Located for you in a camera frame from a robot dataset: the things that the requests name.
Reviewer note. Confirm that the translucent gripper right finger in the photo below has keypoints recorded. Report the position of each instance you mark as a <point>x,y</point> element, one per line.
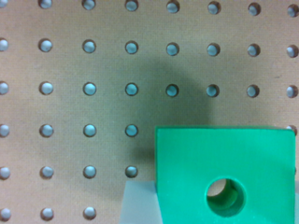
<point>296,208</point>

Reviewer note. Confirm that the translucent gripper left finger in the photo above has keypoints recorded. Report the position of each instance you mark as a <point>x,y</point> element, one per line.
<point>140,204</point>

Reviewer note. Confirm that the green block with hole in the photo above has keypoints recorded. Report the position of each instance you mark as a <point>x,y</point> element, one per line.
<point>208,175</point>

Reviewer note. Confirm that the brown pegboard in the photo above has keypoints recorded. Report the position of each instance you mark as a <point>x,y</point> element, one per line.
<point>86,83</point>

